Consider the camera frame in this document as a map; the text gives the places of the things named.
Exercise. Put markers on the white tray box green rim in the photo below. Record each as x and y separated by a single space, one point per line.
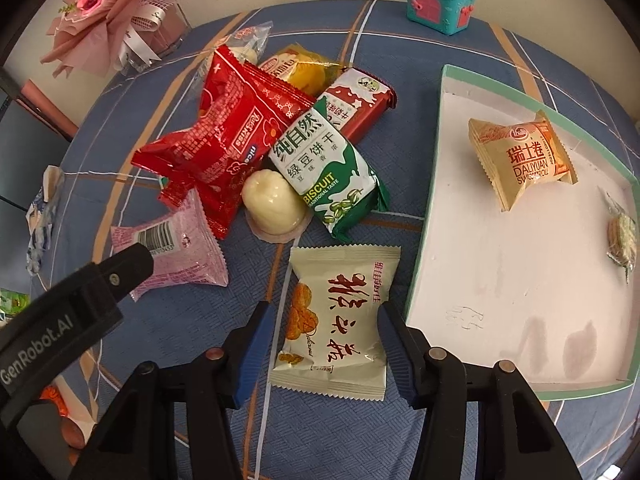
500 270

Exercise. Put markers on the teal toy chest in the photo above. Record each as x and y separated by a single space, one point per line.
440 5

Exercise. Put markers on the dark red white packet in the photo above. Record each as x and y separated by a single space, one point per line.
357 100

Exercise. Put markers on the green white biscuit packet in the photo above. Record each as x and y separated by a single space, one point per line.
320 170

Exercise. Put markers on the blue white packet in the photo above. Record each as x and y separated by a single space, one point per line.
42 210

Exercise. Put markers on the long patterned red packet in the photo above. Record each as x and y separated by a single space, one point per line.
235 80

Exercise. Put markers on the blue plaid bed sheet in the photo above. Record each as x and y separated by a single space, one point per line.
400 50

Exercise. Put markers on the white jelly cup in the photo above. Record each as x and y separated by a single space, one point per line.
270 200

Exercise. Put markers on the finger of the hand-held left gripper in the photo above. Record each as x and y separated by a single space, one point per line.
125 267

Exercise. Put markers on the cream snack packet red print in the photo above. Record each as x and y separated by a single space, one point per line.
335 320

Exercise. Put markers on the orange swiss roll packet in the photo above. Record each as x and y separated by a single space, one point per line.
520 160

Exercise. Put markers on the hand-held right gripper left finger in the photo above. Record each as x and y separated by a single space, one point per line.
255 355

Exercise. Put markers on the brown wooden board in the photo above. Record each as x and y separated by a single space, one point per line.
45 105

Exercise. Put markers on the person's left hand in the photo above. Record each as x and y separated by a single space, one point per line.
77 434

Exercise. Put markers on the yellow cake packet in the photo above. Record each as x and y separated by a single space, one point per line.
300 72

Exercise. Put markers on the small green white packet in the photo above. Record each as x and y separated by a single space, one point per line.
12 302

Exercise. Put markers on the pink snack packet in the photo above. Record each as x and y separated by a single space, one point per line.
185 250

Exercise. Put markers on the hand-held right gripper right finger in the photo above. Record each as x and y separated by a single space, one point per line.
395 355

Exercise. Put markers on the clear packet white ball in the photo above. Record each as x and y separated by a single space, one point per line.
247 47

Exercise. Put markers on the pale green cracker packet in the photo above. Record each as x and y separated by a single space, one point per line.
620 240

